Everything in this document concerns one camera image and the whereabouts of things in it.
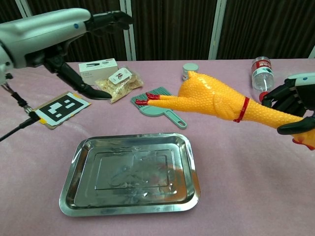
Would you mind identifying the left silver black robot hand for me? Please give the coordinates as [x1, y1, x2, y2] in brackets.
[0, 8, 133, 100]

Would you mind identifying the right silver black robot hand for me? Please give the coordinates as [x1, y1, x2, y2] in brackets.
[261, 72, 315, 136]

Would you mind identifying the yellow rubber chicken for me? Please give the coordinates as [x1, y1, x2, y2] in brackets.
[145, 71, 315, 150]

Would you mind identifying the stainless steel rectangular tray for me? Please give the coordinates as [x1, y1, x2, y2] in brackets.
[59, 132, 201, 217]

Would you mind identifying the clear bottle with red cap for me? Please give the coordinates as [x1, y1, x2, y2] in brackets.
[251, 56, 275, 101]

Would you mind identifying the white cardboard product box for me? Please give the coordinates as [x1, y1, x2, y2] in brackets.
[78, 58, 118, 86]

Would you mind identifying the cardboard with black-white marker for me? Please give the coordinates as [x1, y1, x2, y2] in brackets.
[34, 91, 91, 130]

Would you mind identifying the pink table cloth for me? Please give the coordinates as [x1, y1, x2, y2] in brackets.
[0, 58, 315, 236]

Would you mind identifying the clear snack bag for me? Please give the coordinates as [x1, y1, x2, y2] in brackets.
[94, 66, 144, 104]

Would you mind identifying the small jar with white lid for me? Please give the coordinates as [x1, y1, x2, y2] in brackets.
[182, 62, 199, 81]

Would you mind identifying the teal dustpan with brush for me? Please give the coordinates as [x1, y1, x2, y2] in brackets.
[130, 86, 188, 129]

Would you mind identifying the black pleated curtain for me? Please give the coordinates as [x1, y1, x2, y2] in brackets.
[0, 0, 315, 62]

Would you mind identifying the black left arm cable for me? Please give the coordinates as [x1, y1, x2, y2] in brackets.
[0, 83, 41, 143]

